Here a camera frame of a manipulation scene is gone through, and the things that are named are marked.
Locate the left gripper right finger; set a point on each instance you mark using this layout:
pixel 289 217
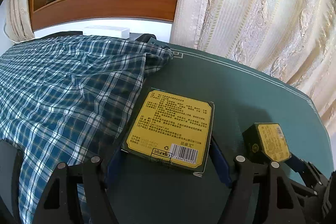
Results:
pixel 260 193

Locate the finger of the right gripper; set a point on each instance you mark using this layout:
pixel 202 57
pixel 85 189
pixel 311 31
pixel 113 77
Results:
pixel 310 175

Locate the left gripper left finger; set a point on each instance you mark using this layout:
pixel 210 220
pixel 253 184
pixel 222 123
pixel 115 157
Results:
pixel 76 194

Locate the small green yellow box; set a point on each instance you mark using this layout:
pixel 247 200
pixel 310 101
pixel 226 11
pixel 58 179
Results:
pixel 265 142

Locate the green table mat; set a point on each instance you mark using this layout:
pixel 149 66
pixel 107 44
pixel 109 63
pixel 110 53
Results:
pixel 147 192

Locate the blue plaid shirt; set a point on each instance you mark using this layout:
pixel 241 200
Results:
pixel 66 99

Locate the cream patterned curtain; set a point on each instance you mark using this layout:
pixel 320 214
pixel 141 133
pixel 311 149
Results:
pixel 291 40

